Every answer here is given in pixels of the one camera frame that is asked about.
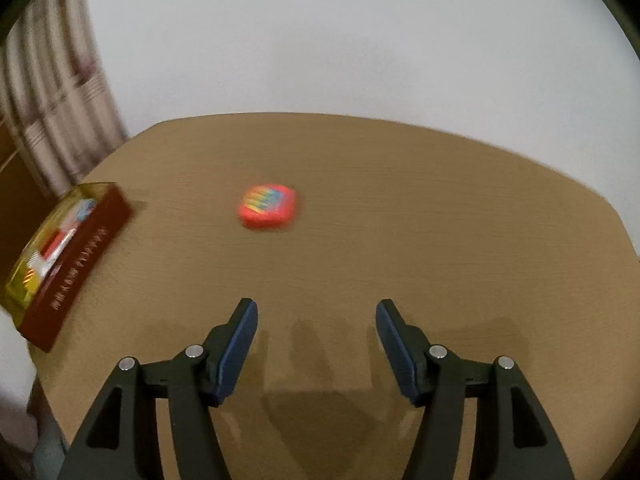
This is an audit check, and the beige patterned curtain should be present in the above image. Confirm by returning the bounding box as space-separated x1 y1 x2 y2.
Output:
1 0 128 196

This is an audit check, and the orange square colourful toy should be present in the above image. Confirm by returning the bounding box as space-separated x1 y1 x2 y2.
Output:
238 183 297 229

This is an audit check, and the red tin box gold interior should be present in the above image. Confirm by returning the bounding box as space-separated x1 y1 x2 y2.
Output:
4 182 132 352

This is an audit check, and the dark wooden door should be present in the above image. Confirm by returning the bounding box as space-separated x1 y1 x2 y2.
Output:
0 118 51 286

